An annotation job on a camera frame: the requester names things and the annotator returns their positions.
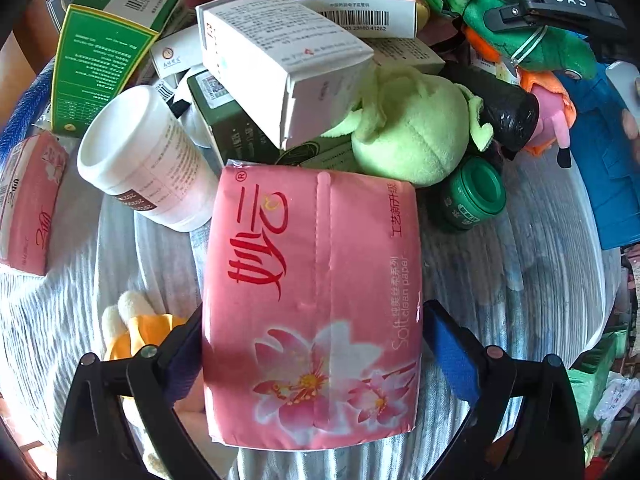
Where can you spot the light green plush toy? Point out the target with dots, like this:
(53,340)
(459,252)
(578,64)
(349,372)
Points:
(410,130)

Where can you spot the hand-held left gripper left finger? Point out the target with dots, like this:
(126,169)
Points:
(187,355)

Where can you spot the green box white text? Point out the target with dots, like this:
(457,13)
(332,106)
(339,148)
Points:
(95,70)

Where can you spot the black wrapped bottle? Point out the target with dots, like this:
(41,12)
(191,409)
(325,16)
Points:
(500,105)

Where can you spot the green cloth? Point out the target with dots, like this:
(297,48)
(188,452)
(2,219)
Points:
(600,365)

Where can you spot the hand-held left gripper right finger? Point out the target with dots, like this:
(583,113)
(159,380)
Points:
(450,350)

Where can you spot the blue plastic crate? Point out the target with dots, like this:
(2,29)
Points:
(600,170)

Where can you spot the white box red logo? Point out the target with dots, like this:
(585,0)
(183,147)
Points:
(172,52)

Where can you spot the small pig plush orange dress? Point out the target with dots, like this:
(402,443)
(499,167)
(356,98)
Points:
(545,110)

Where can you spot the person's right hand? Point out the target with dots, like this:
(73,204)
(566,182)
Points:
(632,125)

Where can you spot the blue feather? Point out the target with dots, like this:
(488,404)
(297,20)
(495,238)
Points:
(25,110)

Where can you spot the green frog plush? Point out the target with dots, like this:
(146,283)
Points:
(550,50)

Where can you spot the white plastic jar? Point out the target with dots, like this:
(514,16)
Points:
(150,175)

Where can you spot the green plastic jar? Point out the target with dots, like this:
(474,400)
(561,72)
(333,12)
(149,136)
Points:
(472,195)

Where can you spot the dark green carton box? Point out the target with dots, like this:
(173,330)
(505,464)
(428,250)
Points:
(235,135)

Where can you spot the white carton box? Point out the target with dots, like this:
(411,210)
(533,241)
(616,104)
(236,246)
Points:
(260,55)

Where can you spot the pink flowered tissue pack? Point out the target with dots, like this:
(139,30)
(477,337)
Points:
(310,285)

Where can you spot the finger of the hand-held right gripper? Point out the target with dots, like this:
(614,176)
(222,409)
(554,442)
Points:
(507,16)

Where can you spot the yellow plush toy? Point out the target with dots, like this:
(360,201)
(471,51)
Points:
(145,327)

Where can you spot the white barcode box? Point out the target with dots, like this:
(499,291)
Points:
(370,15)

